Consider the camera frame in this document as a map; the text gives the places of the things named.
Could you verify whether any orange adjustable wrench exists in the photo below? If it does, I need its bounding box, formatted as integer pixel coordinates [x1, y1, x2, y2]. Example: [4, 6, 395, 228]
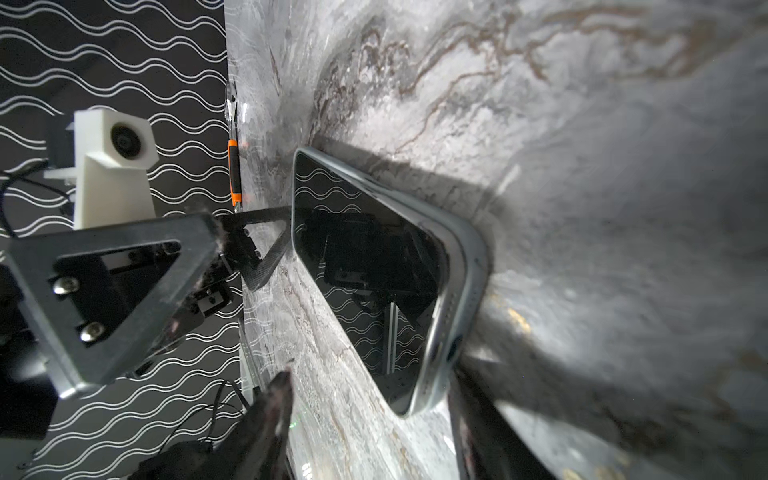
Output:
[225, 81, 242, 212]

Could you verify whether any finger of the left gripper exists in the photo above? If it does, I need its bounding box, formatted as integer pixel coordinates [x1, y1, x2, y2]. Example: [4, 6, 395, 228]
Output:
[219, 206, 291, 291]

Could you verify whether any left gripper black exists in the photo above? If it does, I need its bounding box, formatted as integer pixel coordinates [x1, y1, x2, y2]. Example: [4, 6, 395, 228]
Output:
[1, 214, 233, 440]

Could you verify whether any light blue phone case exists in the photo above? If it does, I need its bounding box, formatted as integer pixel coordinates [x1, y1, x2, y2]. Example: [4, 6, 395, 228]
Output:
[299, 146, 492, 418]

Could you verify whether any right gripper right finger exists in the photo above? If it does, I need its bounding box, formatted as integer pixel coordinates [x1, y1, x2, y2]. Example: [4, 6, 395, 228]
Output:
[447, 368, 553, 479]

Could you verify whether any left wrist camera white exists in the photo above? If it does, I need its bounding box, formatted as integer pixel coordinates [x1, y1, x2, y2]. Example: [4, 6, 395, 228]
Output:
[44, 109, 159, 230]

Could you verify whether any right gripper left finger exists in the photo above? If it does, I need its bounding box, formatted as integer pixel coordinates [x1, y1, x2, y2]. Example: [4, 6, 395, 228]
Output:
[130, 370, 294, 480]

